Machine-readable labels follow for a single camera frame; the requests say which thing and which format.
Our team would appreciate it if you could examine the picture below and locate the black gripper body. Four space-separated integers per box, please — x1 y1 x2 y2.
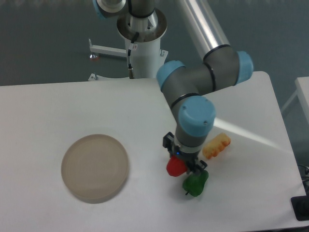
172 140 201 169

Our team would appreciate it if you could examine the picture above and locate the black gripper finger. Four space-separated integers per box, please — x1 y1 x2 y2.
162 132 174 156
185 158 208 175

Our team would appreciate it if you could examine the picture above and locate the red toy pepper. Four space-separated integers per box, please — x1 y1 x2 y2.
166 156 187 177

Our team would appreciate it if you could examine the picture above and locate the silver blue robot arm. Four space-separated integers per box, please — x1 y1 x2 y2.
90 0 253 176

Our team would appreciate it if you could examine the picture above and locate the green toy pepper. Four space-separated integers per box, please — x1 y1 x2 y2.
182 170 209 197

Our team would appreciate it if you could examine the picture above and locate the orange toy bread piece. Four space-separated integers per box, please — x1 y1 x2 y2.
202 133 231 159

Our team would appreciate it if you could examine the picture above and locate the beige round plate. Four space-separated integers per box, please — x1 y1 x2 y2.
61 134 129 204

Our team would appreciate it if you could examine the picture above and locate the black device at edge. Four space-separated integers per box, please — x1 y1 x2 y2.
291 196 309 221

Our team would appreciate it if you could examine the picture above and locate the white side table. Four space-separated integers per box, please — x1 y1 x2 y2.
281 76 309 116

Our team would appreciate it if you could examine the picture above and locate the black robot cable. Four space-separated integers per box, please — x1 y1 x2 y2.
127 31 140 79

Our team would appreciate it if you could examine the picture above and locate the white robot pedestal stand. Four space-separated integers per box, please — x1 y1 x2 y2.
88 9 168 79

